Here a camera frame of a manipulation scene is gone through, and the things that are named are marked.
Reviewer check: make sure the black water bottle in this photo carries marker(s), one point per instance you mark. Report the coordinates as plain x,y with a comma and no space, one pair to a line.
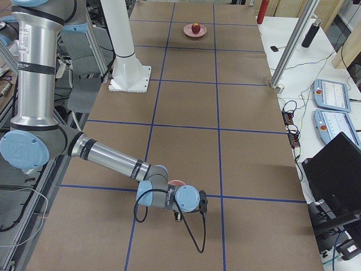
310,35

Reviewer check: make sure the pink bowl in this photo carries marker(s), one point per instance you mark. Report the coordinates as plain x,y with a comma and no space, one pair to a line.
177,183

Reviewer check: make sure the lower teach pendant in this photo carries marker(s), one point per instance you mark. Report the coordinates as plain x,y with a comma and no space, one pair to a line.
330,123

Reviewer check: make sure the black laptop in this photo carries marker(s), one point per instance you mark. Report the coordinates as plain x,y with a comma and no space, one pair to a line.
335,172

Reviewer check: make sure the red apple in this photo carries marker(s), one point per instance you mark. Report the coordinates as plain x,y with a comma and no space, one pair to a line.
195,27

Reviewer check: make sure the black orange usb hub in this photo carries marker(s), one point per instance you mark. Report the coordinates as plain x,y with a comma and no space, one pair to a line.
293,132

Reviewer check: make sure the teach pendant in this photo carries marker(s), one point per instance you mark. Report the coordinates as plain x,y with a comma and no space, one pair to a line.
330,123
331,95

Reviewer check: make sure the small black device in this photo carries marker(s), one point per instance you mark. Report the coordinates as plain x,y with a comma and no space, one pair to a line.
274,48

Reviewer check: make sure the upper teach pendant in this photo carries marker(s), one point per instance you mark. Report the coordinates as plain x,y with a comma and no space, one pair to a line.
331,95

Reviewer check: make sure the white camera mast base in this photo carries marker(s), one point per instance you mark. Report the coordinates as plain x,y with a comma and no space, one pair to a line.
128,74

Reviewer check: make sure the aluminium frame post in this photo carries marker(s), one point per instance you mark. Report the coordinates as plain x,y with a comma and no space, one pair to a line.
292,43

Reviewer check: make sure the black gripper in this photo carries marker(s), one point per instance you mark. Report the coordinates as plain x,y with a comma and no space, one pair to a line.
177,216

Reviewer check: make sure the red bottle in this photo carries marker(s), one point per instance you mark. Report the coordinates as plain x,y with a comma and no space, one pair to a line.
262,11

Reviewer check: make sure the black monitor stand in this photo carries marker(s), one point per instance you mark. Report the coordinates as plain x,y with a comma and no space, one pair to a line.
330,214

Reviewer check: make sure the pink plate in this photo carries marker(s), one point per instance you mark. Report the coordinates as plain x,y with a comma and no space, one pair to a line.
188,32

